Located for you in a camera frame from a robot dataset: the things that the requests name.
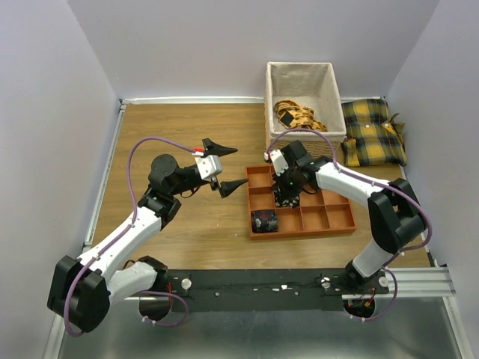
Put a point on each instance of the yellow plaid shirt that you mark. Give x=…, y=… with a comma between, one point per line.
x=373, y=136

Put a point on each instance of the orange patterned tie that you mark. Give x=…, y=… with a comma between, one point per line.
x=292, y=115

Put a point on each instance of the black floral tie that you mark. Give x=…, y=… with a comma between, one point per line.
x=284, y=199

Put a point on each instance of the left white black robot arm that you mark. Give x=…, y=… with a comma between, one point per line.
x=84, y=288

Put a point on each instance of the orange compartment tray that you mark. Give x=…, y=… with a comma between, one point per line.
x=325, y=213

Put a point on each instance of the aluminium frame rail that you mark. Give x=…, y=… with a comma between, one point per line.
x=419, y=282

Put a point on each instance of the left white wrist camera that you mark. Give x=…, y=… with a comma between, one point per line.
x=209, y=166

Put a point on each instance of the rolled dark floral tie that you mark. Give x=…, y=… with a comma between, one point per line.
x=264, y=221

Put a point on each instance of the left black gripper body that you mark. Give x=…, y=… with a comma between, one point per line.
x=188, y=182

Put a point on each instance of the wicker basket with liner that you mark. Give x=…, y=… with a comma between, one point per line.
x=302, y=102

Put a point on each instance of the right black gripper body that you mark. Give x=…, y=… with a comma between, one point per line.
x=288, y=179

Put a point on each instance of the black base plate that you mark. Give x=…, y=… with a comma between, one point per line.
x=246, y=290

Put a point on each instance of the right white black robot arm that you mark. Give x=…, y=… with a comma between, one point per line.
x=395, y=216

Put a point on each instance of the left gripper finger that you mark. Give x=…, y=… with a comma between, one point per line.
x=211, y=148
x=226, y=188

